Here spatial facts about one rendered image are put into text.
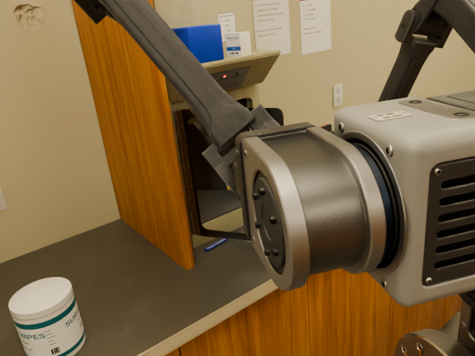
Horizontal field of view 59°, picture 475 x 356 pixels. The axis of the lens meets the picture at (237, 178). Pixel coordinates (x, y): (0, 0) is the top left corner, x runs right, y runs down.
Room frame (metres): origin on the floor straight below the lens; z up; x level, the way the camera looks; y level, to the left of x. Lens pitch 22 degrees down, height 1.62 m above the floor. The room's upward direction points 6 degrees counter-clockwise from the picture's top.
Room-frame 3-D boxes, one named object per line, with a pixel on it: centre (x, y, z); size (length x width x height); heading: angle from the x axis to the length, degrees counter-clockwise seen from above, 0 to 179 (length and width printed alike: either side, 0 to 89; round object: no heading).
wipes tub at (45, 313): (0.79, 0.46, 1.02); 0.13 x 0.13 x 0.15
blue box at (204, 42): (1.16, 0.07, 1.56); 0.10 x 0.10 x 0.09; 35
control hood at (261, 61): (1.21, 0.00, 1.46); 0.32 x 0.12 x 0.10; 125
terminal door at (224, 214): (1.10, 0.01, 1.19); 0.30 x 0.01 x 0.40; 66
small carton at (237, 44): (1.24, -0.04, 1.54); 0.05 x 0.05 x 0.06; 53
